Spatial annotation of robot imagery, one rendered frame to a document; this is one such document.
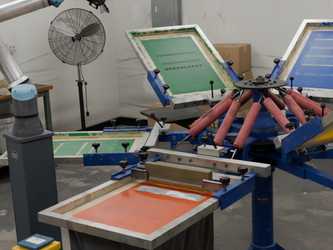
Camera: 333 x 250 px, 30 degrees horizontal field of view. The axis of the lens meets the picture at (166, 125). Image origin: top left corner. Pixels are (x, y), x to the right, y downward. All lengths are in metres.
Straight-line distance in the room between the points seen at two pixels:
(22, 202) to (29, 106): 0.48
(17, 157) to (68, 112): 4.71
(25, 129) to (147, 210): 0.76
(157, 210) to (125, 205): 0.16
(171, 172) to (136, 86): 5.42
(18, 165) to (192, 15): 4.84
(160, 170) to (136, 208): 0.31
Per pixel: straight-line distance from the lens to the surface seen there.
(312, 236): 4.77
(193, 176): 2.79
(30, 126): 3.02
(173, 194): 2.79
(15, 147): 3.07
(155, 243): 2.28
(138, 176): 2.97
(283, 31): 7.02
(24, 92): 3.00
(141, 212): 2.61
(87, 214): 2.64
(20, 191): 3.13
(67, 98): 7.71
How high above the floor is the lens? 1.89
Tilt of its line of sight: 13 degrees down
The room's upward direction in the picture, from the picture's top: 3 degrees counter-clockwise
